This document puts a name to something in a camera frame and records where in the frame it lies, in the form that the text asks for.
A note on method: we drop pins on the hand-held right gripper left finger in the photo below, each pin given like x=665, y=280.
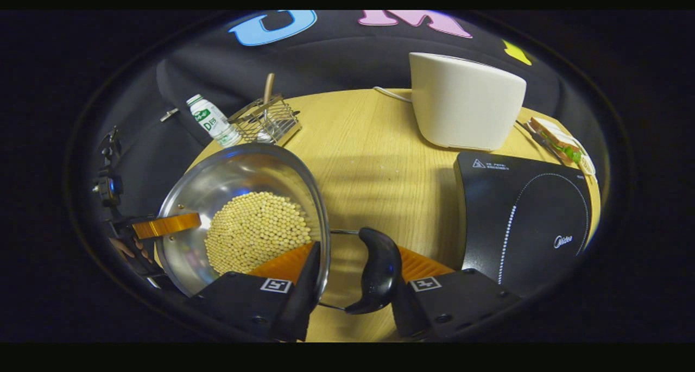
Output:
x=304, y=290

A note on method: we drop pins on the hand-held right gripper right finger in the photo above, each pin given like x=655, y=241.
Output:
x=456, y=304

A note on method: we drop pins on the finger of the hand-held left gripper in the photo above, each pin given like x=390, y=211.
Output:
x=163, y=225

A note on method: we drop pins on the black induction cooktop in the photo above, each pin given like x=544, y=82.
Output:
x=488, y=225

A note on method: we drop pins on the heap of soybeans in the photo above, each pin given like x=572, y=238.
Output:
x=255, y=231

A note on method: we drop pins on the silver clip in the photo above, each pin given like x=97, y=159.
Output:
x=169, y=114

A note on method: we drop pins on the white bottle with green label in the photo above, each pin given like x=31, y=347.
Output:
x=212, y=121

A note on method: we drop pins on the white sandwich plate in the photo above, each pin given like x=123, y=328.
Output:
x=588, y=165

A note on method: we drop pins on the white toaster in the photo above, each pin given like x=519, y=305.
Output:
x=461, y=106

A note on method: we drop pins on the black mount stand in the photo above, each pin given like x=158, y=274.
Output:
x=108, y=187

